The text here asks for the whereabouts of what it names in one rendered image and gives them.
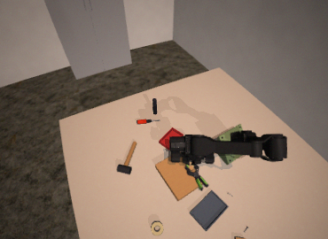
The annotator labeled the black flat bar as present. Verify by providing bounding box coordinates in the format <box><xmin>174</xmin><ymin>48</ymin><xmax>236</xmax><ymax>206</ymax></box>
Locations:
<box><xmin>152</xmin><ymin>98</ymin><xmax>157</xmax><ymax>114</ymax></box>

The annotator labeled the black mallet with wooden handle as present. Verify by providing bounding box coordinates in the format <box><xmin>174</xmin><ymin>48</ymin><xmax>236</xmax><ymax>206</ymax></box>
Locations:
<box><xmin>117</xmin><ymin>142</ymin><xmax>137</xmax><ymax>174</ymax></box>

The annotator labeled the beige ring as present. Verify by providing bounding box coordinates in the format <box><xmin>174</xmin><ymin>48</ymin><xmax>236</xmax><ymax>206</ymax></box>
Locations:
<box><xmin>151</xmin><ymin>222</ymin><xmax>163</xmax><ymax>235</ymax></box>

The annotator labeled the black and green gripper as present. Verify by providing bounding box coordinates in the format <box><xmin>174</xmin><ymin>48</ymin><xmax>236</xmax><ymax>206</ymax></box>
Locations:
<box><xmin>171</xmin><ymin>151</ymin><xmax>215</xmax><ymax>166</ymax></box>

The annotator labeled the red tray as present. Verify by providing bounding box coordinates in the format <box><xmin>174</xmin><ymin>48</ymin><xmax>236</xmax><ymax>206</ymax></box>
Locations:
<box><xmin>159</xmin><ymin>127</ymin><xmax>184</xmax><ymax>150</ymax></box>

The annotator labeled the black spring clamp with green grips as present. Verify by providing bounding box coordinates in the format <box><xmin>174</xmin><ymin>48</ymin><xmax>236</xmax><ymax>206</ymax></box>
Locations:
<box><xmin>185</xmin><ymin>165</ymin><xmax>209</xmax><ymax>191</ymax></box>

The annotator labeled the light brown wooden board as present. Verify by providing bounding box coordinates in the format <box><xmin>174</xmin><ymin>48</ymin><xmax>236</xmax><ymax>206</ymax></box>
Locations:
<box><xmin>155</xmin><ymin>156</ymin><xmax>199</xmax><ymax>202</ymax></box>

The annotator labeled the red-handled screwdriver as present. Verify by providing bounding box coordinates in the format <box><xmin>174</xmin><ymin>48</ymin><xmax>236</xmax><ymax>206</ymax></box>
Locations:
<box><xmin>137</xmin><ymin>119</ymin><xmax>160</xmax><ymax>124</ymax></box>

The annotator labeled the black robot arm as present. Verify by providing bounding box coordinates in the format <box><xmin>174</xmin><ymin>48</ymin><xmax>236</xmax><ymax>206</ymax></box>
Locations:
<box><xmin>169</xmin><ymin>131</ymin><xmax>287</xmax><ymax>162</ymax></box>

